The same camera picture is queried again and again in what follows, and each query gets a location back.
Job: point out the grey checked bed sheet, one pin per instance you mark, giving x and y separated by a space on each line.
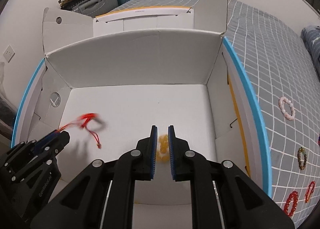
286 87

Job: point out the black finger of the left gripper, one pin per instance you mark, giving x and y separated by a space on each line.
41 144
58 144

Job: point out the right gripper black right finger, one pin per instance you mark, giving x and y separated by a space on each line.
222 195

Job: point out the grey suitcase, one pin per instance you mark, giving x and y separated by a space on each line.
91 8

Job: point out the blue and yellow cardboard box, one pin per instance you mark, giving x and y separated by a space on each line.
142 67

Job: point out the red cord bracelet amber bead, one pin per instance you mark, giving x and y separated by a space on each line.
82 122

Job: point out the blue lettered folded duvet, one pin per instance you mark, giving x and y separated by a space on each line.
311 39

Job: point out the white wall socket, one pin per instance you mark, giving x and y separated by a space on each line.
9 53

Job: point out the red cord bracelet gold tube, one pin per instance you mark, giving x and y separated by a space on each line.
309 191

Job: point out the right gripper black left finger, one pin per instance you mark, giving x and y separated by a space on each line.
102 195

